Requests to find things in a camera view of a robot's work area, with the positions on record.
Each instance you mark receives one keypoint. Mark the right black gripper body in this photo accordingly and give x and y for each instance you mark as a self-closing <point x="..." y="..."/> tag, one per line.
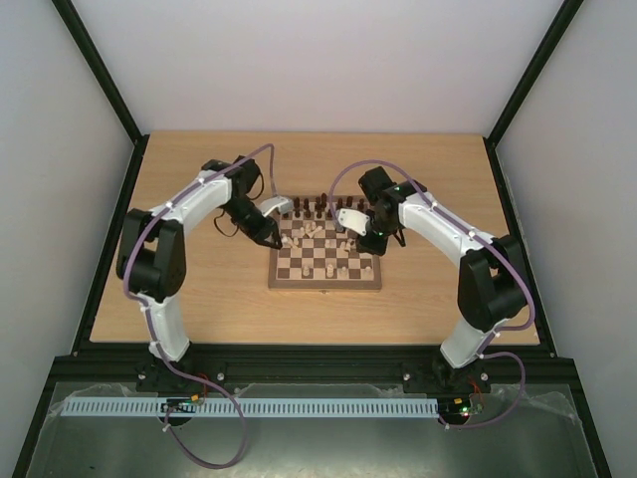
<point x="374" y="241"/>

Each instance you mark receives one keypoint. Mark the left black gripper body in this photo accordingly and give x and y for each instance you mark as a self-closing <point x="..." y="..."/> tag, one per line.
<point x="237" y="209"/>

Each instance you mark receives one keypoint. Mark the white chess piece five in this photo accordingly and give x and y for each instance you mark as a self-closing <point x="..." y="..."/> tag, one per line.
<point x="288" y="242"/>

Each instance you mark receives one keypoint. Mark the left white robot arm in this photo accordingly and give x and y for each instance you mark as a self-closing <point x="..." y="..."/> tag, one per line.
<point x="151" y="258"/>

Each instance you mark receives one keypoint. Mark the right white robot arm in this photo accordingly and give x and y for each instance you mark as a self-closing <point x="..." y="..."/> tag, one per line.
<point x="493" y="286"/>

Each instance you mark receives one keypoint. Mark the left white pieces pile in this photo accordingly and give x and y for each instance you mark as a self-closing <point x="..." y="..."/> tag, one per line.
<point x="306" y="237"/>

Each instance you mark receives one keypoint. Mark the wooden chess board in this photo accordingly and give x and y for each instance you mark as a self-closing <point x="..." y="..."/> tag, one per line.
<point x="286" y="264"/>

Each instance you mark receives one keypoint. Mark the metal front tray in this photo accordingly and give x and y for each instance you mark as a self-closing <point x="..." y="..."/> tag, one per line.
<point x="531" y="433"/>

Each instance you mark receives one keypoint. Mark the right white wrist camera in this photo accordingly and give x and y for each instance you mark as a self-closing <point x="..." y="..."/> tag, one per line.
<point x="353" y="220"/>

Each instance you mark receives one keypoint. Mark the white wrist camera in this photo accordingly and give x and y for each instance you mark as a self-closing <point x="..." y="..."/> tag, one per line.
<point x="276" y="204"/>
<point x="353" y="220"/>

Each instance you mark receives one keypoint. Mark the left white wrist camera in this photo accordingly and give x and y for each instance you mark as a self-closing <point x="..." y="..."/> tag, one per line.
<point x="276" y="204"/>

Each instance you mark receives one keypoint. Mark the grey slotted cable duct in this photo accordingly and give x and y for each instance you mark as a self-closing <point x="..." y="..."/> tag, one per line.
<point x="253" y="407"/>

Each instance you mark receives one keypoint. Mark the left black frame post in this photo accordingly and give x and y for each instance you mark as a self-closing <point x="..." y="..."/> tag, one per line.
<point x="75" y="25"/>

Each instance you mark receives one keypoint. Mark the black frame post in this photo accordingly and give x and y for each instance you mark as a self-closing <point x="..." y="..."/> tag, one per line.
<point x="560" y="23"/>
<point x="75" y="25"/>

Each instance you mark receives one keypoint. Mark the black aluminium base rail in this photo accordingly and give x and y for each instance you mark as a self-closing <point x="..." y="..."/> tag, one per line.
<point x="420" y="369"/>

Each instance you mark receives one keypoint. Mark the right black frame post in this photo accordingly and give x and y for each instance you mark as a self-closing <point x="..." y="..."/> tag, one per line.
<point x="560" y="23"/>

